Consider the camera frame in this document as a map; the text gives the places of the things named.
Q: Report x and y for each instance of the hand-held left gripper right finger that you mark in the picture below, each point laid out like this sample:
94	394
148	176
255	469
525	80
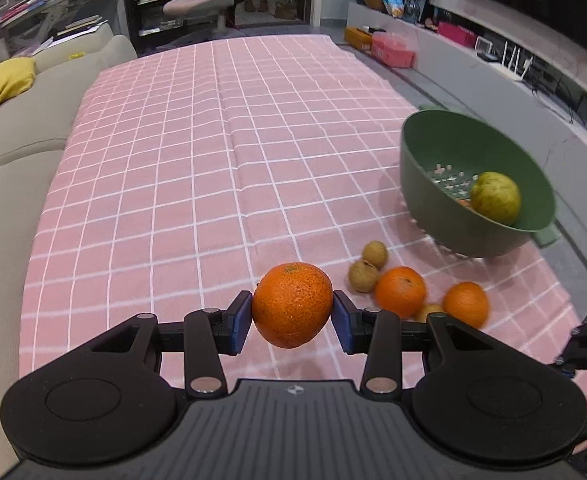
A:
342	322

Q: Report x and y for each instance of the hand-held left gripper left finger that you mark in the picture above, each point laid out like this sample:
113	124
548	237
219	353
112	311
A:
239	322

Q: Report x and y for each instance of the green colander bowl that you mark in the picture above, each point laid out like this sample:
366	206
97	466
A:
423	160

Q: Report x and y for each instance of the pink checked tablecloth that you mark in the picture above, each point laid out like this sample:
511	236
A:
198	170

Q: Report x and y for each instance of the yellow-green guava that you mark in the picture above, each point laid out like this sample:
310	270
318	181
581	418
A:
496	197

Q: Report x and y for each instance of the beige sofa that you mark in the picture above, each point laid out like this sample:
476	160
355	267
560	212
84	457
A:
18	175

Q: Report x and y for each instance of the pink storage box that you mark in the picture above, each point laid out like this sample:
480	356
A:
392	50

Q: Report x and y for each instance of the orange box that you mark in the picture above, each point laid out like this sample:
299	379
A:
357	37

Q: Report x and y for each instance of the white router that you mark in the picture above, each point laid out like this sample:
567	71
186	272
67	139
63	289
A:
513	62

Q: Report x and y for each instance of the magenta flat box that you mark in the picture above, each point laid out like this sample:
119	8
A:
456	35

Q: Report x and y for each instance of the small white device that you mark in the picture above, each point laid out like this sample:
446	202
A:
483	44

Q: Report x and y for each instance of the blue glass vase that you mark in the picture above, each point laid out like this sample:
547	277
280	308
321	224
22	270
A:
412	11

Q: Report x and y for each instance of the pink office chair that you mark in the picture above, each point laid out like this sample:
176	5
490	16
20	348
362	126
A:
201	2

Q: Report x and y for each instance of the blue snack bag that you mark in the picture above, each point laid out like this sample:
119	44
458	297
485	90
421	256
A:
392	2

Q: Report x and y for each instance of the black shelf unit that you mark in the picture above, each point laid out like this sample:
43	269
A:
146	5

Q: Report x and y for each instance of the yellow cushion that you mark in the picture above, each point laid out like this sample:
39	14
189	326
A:
0	85

